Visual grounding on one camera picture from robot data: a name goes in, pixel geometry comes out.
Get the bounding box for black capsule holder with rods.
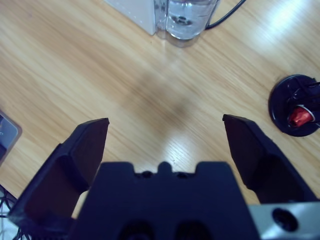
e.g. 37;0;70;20
267;74;320;138

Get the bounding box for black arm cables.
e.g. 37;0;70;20
0;186;28;240

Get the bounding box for white capsule coffee machine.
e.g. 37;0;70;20
103;0;161;36

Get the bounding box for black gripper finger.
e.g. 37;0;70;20
222;114;317;205
8;118;110;240

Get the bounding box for black machine power cable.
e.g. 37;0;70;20
206;0;247;30

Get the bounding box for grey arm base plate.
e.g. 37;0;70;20
0;109;23;166

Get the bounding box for clear water tank black lid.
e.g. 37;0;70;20
153;0;221;48

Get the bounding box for red coffee capsule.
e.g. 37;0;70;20
287;104;316;128

